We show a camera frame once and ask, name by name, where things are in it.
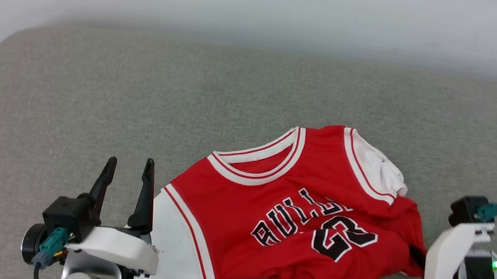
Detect grey fabric sofa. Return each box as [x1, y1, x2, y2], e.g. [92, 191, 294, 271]
[0, 18, 497, 279]

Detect red Bulls basketball jersey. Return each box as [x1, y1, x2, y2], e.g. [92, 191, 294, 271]
[120, 102, 441, 279]

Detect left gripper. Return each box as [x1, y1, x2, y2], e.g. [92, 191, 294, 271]
[63, 150, 171, 278]

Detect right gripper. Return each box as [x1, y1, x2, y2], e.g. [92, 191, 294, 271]
[406, 214, 496, 279]

